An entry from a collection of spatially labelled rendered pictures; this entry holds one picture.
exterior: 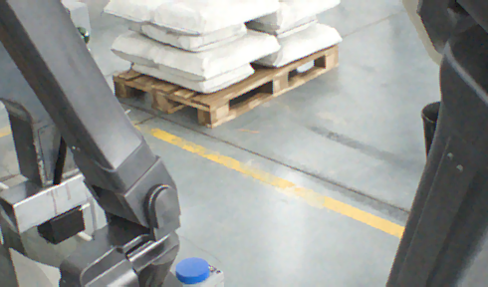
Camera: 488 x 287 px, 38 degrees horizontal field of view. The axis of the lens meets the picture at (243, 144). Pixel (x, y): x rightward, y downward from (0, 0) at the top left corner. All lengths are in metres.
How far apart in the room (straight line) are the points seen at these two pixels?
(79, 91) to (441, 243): 0.38
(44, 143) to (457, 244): 0.83
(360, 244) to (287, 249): 0.29
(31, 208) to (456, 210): 0.87
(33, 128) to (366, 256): 1.88
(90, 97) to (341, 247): 2.22
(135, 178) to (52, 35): 0.16
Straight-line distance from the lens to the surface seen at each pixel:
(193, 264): 1.27
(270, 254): 2.76
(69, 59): 0.63
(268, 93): 4.16
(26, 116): 1.08
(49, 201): 1.14
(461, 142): 0.30
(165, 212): 0.71
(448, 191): 0.33
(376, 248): 2.81
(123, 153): 0.68
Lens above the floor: 1.59
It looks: 26 degrees down
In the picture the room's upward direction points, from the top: 3 degrees counter-clockwise
